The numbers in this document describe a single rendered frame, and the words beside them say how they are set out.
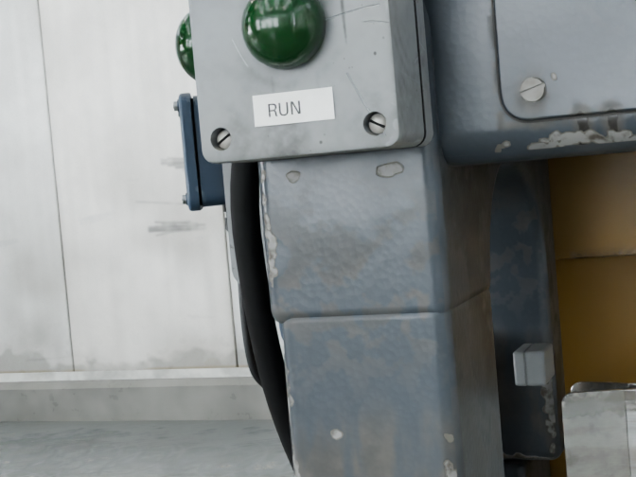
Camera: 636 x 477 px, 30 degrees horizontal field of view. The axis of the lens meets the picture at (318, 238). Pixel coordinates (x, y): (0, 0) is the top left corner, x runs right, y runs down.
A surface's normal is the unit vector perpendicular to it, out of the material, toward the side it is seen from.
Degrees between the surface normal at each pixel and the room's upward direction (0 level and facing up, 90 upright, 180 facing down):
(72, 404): 90
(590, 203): 90
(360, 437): 90
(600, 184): 90
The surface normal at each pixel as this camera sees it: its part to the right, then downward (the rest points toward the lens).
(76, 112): -0.36, 0.08
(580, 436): -0.10, 0.06
